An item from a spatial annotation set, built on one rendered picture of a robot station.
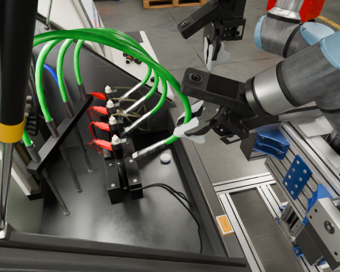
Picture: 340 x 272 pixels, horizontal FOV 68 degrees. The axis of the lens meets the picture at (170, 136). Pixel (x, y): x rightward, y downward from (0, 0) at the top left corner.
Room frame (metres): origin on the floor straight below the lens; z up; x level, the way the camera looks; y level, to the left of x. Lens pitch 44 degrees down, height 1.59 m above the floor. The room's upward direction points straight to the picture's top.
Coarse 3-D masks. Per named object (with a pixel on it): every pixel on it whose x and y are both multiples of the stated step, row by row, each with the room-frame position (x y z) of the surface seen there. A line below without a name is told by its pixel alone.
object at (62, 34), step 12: (36, 36) 0.41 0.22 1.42; (48, 36) 0.41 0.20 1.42; (60, 36) 0.41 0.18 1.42; (72, 36) 0.41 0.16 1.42; (84, 36) 0.41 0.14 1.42; (96, 36) 0.41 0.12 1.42; (120, 48) 0.41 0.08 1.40; (132, 48) 0.41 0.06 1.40; (144, 60) 0.41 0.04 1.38; (168, 72) 0.41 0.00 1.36; (180, 96) 0.40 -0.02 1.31; (24, 132) 0.42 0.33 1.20
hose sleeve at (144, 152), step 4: (160, 140) 0.42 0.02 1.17; (164, 140) 0.41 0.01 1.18; (156, 144) 0.41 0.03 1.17; (160, 144) 0.40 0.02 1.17; (164, 144) 0.40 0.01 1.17; (144, 148) 0.41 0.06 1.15; (148, 148) 0.41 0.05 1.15; (152, 148) 0.41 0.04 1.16; (156, 148) 0.40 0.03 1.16; (160, 148) 0.40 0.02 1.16; (140, 152) 0.41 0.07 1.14; (144, 152) 0.41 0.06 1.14; (148, 152) 0.40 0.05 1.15; (152, 152) 0.40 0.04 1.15; (140, 156) 0.40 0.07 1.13; (144, 156) 0.40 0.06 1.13
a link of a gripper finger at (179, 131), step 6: (192, 120) 0.38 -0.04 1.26; (198, 120) 0.37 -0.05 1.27; (180, 126) 0.40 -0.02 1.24; (186, 126) 0.38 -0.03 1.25; (192, 126) 0.37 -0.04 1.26; (174, 132) 0.40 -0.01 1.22; (180, 132) 0.38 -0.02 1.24; (192, 138) 0.38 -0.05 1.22; (198, 138) 0.38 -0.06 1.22; (204, 138) 0.37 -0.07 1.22
